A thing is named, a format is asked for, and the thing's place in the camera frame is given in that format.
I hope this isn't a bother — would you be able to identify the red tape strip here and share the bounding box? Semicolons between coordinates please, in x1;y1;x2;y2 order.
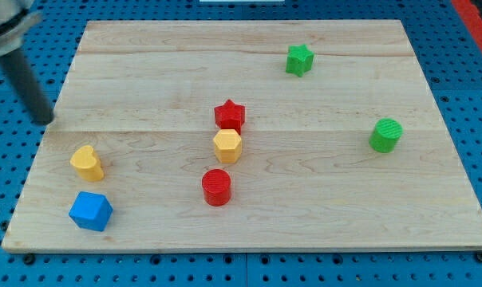
451;0;482;52

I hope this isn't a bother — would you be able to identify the red cylinder block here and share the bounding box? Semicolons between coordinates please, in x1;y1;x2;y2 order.
201;169;231;206

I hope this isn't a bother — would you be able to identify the green star block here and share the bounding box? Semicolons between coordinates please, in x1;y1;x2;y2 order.
286;44;314;77

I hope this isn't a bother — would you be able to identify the yellow heart block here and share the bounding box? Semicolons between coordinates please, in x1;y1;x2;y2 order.
70;145;105;182

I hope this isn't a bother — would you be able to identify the green cylinder block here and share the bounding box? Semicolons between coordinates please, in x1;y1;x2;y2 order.
369;118;403;153

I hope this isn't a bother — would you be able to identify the blue cube block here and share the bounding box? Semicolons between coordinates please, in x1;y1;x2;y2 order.
69;191;113;232

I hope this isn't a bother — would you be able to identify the red star block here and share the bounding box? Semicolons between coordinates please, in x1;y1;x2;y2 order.
214;99;246;135

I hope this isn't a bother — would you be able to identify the light wooden board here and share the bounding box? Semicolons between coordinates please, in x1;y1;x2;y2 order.
2;20;482;254

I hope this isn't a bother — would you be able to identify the yellow hexagon block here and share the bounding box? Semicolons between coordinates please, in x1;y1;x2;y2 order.
213;129;243;163

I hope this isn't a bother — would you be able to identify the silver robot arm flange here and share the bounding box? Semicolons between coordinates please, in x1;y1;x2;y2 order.
0;0;42;57

